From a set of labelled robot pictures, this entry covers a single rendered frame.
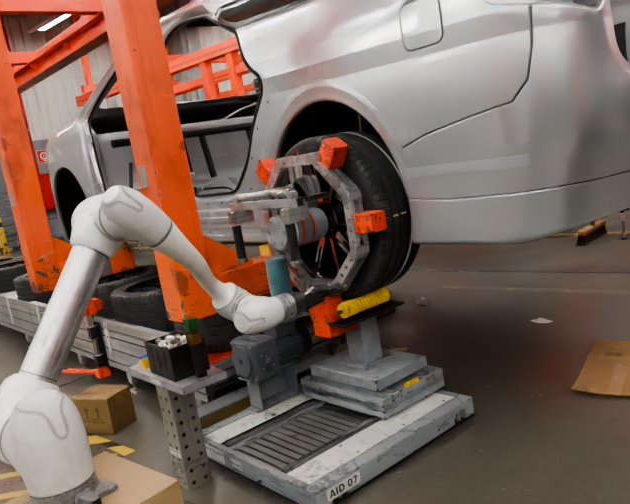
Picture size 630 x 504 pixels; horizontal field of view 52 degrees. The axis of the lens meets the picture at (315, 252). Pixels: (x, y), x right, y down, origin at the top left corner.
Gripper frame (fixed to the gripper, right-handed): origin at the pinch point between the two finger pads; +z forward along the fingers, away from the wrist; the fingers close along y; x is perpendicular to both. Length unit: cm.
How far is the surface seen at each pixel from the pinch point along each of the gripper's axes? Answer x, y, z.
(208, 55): 767, -416, 504
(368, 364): -17.2, -38.3, 24.4
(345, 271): 5.0, 1.0, 9.2
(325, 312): 3.3, -21.1, 8.3
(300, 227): 26.2, 5.9, 0.9
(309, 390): -7, -65, 12
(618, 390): -83, -4, 89
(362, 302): -2.8, -12.3, 18.9
